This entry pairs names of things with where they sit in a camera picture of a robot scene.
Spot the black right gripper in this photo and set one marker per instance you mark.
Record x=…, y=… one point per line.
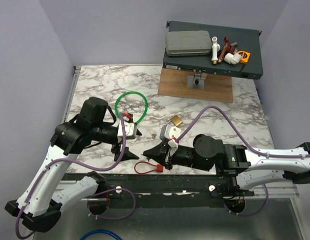
x=158, y=153

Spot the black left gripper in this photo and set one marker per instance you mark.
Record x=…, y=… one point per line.
x=127, y=155

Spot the red plastic seal tag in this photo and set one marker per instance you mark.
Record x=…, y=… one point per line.
x=145, y=167

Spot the brass padlock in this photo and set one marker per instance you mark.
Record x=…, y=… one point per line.
x=176, y=120

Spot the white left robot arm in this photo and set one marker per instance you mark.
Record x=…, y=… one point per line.
x=40, y=207

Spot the white elbow pipe fitting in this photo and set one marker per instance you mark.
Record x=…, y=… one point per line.
x=232, y=58

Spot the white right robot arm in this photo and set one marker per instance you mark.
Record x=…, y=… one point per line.
x=240, y=168

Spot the small key pair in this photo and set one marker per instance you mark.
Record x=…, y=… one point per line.
x=151, y=136

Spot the wooden board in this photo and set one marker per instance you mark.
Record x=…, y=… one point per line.
x=217, y=88

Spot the grey plastic case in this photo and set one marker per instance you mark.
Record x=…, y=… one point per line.
x=188, y=43

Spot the white pipe fitting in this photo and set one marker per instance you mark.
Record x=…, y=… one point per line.
x=215, y=50

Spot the brown pipe fitting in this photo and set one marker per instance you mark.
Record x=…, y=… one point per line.
x=226, y=48

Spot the yellow tape measure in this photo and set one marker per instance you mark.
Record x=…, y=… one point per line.
x=244, y=56

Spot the dark grey pipe fitting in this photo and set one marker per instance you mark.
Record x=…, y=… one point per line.
x=233, y=48

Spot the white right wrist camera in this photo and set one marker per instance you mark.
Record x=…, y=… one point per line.
x=171, y=133

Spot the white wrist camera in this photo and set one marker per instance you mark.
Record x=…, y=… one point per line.
x=126, y=120
x=171, y=133

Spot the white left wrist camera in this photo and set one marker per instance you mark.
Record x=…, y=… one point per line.
x=126, y=120

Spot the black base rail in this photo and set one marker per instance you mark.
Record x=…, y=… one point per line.
x=165, y=191

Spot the grey metal bracket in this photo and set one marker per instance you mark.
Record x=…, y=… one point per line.
x=196, y=81

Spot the aluminium side rail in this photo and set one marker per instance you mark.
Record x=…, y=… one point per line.
x=77, y=70

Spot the dark teal network switch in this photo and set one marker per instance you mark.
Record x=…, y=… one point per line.
x=247, y=40

